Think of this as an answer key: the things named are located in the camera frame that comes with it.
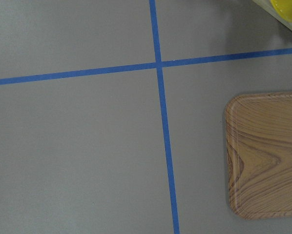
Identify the wooden cutting board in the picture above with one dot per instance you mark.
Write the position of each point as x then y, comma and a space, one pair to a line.
259, 154

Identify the yellow cup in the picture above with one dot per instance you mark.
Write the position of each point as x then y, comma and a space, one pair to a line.
283, 8

